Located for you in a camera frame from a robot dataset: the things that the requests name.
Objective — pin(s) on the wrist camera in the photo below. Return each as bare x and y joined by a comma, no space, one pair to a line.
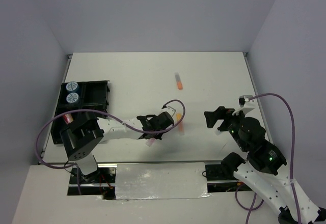
246,105
170,110

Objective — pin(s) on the orange capped highlighter far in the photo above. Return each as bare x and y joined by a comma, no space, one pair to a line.
178,81

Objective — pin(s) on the blue round tape container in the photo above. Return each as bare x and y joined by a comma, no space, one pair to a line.
72,98
72,87

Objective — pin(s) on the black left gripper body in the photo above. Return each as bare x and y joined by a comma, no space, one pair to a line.
158,135

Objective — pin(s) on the pink marker tube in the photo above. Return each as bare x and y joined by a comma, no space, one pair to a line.
68,118

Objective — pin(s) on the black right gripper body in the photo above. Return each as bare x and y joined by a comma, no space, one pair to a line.
229,119

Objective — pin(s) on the purple highlighter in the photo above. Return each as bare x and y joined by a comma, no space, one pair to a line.
150,142

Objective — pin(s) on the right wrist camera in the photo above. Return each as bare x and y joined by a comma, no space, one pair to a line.
246,105

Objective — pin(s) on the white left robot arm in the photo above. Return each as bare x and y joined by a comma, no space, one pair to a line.
82,135

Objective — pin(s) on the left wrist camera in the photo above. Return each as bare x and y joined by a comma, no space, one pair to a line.
170,110

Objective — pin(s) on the yellow orange highlighter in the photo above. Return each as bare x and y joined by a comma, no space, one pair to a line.
180,123

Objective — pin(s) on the black compartment organizer tray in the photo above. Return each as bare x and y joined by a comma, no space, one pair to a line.
83,95

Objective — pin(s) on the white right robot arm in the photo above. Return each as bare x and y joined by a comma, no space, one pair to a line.
265,170

